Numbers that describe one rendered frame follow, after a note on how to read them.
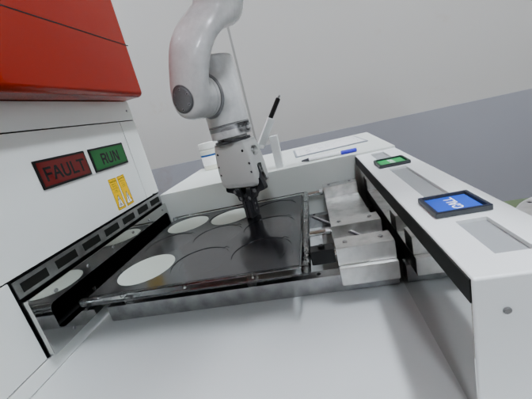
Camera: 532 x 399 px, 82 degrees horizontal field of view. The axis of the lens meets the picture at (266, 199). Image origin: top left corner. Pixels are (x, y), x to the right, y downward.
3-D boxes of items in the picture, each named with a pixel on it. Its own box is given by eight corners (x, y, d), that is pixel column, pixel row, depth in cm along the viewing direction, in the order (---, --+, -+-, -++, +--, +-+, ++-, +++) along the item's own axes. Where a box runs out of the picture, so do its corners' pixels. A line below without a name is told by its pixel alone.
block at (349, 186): (324, 199, 74) (322, 187, 73) (324, 195, 77) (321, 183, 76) (358, 192, 72) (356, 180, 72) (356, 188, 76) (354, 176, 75)
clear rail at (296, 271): (77, 309, 48) (74, 302, 47) (84, 304, 49) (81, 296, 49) (312, 276, 41) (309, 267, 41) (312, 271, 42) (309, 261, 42)
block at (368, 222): (333, 241, 51) (330, 226, 50) (332, 233, 54) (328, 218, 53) (383, 233, 49) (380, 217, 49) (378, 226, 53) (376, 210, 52)
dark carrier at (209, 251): (89, 299, 49) (88, 296, 49) (176, 221, 81) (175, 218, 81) (300, 268, 43) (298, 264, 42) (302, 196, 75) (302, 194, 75)
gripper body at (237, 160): (260, 127, 63) (273, 178, 66) (224, 135, 69) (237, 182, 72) (239, 134, 57) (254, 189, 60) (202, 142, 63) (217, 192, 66)
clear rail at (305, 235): (302, 277, 41) (299, 268, 41) (303, 196, 77) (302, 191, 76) (312, 276, 41) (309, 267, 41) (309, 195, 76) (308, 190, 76)
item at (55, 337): (47, 356, 45) (17, 302, 43) (170, 234, 87) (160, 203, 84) (56, 355, 45) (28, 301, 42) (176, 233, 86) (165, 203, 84)
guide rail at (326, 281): (112, 321, 55) (106, 307, 54) (119, 313, 57) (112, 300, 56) (400, 283, 46) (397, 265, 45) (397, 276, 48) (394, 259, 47)
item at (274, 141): (262, 172, 80) (249, 121, 76) (264, 169, 84) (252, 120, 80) (285, 167, 79) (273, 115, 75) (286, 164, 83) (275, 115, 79)
